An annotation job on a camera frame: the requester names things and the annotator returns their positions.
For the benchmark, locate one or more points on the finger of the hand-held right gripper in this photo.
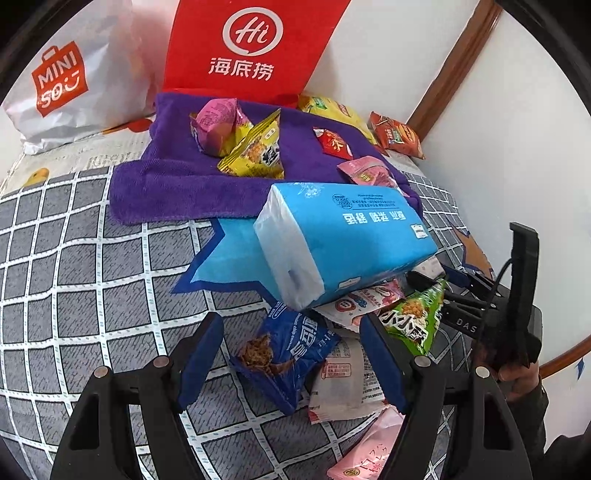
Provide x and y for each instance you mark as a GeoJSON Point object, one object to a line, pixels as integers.
{"type": "Point", "coordinates": [425, 280]}
{"type": "Point", "coordinates": [471, 284]}

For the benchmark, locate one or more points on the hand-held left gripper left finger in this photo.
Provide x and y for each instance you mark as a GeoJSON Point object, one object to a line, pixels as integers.
{"type": "Point", "coordinates": [198, 364]}

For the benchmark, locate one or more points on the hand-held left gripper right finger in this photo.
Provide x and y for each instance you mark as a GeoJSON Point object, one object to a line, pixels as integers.
{"type": "Point", "coordinates": [383, 364]}

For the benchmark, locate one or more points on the green snack packet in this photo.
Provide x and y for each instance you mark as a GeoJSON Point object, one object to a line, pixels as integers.
{"type": "Point", "coordinates": [413, 318]}

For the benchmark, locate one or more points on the long red snack packet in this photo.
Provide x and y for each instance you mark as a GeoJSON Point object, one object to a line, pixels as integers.
{"type": "Point", "coordinates": [364, 304]}

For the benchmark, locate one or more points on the small pink snack packet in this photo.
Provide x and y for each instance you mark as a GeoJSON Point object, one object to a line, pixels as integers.
{"type": "Point", "coordinates": [364, 454]}

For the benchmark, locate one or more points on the blue tissue pack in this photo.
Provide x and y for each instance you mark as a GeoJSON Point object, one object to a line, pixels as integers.
{"type": "Point", "coordinates": [341, 240]}

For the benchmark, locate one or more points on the pink clear snack bag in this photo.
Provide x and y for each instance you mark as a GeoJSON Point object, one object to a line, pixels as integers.
{"type": "Point", "coordinates": [369, 173]}

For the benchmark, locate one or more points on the small red snack packet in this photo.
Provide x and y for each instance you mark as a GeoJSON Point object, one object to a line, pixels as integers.
{"type": "Point", "coordinates": [332, 143]}

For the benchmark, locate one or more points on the purple towel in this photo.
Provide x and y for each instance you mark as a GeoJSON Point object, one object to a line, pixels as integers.
{"type": "Point", "coordinates": [184, 184]}

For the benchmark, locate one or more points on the yellow snack packet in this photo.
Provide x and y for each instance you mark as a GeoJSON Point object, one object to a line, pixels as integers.
{"type": "Point", "coordinates": [256, 152]}

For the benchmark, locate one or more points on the magenta snack packet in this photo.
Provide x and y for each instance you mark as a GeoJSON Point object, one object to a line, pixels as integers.
{"type": "Point", "coordinates": [217, 124]}

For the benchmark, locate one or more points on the person's right forearm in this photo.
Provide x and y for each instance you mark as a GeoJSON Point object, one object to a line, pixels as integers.
{"type": "Point", "coordinates": [558, 443]}

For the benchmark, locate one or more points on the person's right hand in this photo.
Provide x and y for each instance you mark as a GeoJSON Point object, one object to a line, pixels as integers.
{"type": "Point", "coordinates": [519, 381]}

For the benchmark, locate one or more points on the white and pink snack packet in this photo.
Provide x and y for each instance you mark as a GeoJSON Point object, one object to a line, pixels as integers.
{"type": "Point", "coordinates": [346, 383]}

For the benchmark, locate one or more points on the blue snack packet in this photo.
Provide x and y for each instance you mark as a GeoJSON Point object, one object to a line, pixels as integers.
{"type": "Point", "coordinates": [277, 355]}

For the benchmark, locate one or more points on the grey checked bedsheet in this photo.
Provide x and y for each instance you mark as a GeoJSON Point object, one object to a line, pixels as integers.
{"type": "Point", "coordinates": [92, 300]}

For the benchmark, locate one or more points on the orange chips bag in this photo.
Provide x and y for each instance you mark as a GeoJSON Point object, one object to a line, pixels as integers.
{"type": "Point", "coordinates": [397, 136]}

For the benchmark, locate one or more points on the yellow chips bag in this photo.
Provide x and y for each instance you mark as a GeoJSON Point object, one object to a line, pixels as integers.
{"type": "Point", "coordinates": [332, 113]}

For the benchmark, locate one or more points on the white printed sheet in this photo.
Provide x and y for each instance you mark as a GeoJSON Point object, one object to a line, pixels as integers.
{"type": "Point", "coordinates": [69, 157]}

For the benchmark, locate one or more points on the red paper bag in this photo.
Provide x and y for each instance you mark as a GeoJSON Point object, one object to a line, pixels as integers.
{"type": "Point", "coordinates": [249, 50]}

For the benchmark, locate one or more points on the white plastic shopping bag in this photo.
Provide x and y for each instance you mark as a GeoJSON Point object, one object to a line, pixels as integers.
{"type": "Point", "coordinates": [69, 78]}

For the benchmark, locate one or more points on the wooden bed rail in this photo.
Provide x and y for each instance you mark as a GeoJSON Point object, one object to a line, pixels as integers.
{"type": "Point", "coordinates": [570, 350]}

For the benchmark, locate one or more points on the wooden door frame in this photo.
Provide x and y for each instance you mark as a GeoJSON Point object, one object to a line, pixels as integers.
{"type": "Point", "coordinates": [457, 78]}

